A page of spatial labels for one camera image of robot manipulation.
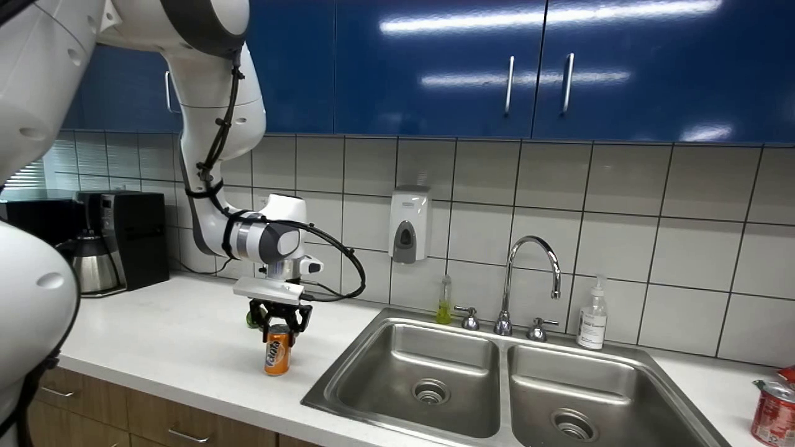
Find green dish soap bottle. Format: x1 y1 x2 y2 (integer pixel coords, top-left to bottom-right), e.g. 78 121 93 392
436 272 457 328

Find red soda can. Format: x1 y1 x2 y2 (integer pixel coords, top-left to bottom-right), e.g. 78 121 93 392
747 377 795 447

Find black countertop appliance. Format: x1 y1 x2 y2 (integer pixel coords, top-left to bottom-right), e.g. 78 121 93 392
0 195 86 248

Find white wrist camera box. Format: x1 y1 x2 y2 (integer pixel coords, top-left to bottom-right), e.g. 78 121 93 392
232 275 305 307

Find silver drawer handle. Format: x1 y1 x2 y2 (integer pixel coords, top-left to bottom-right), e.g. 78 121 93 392
39 383 80 402
163 424 214 447

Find orange soda can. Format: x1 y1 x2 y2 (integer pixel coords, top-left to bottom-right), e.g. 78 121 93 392
264 317 295 380

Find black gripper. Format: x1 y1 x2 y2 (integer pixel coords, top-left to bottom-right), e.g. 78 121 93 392
244 298 316 343

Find steel coffee carafe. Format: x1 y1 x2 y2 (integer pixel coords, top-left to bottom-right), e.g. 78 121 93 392
59 231 124 298

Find wooden drawer front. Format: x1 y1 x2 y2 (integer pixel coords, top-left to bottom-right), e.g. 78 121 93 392
124 387 281 447
34 362 132 433

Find chrome gooseneck faucet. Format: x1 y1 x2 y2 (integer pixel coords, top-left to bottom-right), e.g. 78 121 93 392
495 234 567 337

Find black coffee maker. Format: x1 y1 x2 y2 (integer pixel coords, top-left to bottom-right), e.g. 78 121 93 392
78 189 172 294

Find white wall soap dispenser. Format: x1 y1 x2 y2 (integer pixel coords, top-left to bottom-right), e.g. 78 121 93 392
388 189 432 265

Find clear pump bottle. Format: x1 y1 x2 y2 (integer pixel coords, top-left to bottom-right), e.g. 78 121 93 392
577 275 611 352

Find stainless steel double sink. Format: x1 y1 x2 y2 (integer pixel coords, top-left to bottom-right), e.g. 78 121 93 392
301 305 732 447

